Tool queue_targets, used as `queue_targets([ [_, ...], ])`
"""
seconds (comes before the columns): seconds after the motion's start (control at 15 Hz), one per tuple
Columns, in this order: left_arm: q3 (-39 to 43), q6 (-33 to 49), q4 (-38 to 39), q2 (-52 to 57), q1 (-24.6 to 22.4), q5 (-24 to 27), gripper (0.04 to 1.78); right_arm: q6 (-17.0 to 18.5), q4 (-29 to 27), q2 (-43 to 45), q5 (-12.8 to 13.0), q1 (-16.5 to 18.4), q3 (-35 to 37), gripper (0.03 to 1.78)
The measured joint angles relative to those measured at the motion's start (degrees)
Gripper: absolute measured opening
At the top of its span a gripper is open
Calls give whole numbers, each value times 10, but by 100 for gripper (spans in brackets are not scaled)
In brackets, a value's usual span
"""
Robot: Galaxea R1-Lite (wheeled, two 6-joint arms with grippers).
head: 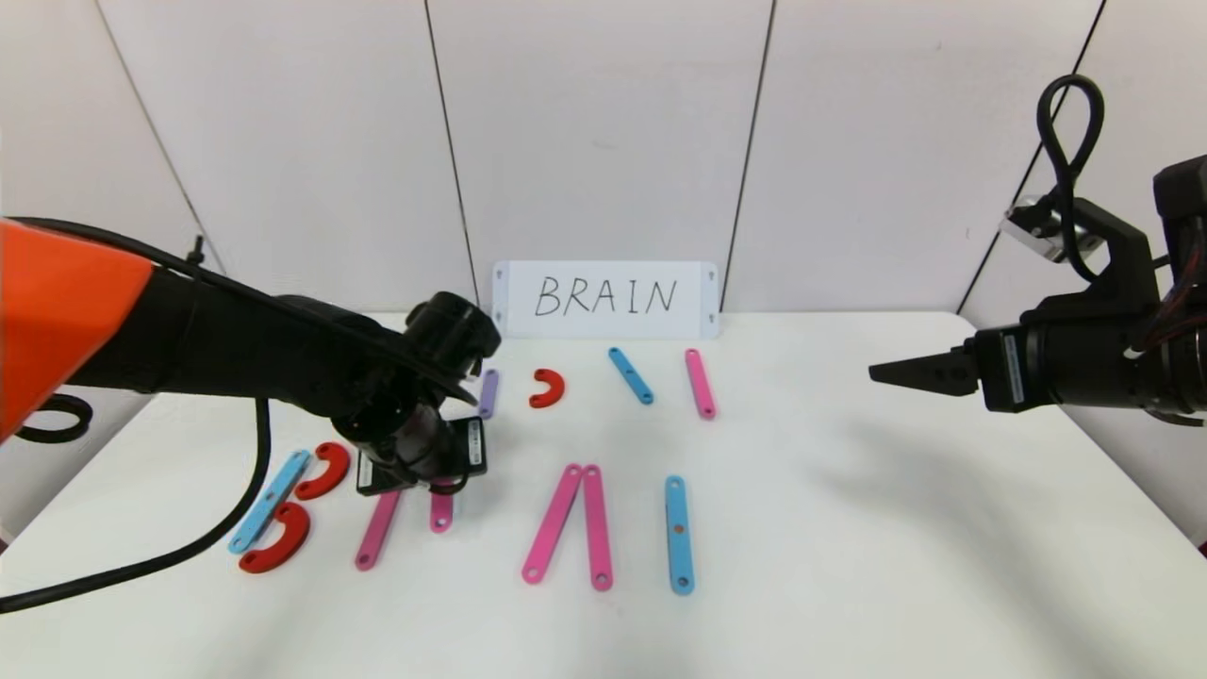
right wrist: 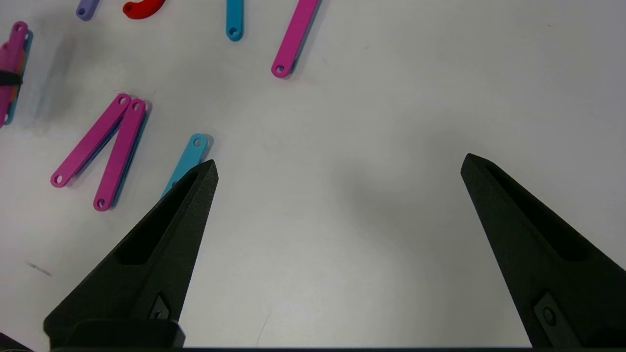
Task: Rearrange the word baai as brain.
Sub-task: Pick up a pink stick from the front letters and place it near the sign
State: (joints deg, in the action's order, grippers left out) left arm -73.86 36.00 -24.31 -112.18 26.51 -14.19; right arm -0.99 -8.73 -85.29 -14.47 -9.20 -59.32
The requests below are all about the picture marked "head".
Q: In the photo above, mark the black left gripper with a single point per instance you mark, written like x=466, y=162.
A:
x=380, y=483

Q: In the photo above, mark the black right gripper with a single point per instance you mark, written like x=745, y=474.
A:
x=1005, y=369

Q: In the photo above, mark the short pink bar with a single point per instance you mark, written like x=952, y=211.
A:
x=701, y=384
x=441, y=514

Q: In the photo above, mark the long pink bar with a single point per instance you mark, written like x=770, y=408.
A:
x=553, y=523
x=377, y=533
x=597, y=528

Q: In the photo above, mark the small red C piece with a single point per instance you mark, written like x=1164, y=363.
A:
x=554, y=389

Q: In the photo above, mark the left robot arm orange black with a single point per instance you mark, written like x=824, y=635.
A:
x=236, y=349

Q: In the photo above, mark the white BRAIN sign board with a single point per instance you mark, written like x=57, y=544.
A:
x=698, y=302

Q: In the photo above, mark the short purple bar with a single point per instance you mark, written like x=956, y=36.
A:
x=487, y=394

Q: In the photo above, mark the large red C piece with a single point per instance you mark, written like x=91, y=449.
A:
x=332, y=471
x=288, y=547

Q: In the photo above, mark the short blue bar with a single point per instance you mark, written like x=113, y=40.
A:
x=631, y=375

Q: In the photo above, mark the long blue bar orange underside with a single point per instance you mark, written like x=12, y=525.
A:
x=679, y=547

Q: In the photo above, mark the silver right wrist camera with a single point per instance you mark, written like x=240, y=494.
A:
x=1033, y=226

